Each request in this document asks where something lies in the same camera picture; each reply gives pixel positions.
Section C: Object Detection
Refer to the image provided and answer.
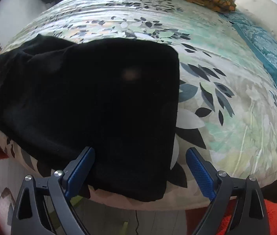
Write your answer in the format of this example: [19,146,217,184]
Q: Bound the black pants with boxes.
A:
[0,35,179,202]

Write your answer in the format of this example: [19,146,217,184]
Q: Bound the floral bed cover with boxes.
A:
[5,0,277,211]

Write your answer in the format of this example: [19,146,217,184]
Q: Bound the red fuzzy rug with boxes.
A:
[186,199,277,235]

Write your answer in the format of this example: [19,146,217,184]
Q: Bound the teal damask pillow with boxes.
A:
[222,12,277,87]

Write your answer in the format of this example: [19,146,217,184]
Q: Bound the black cable on floor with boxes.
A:
[134,210,140,235]

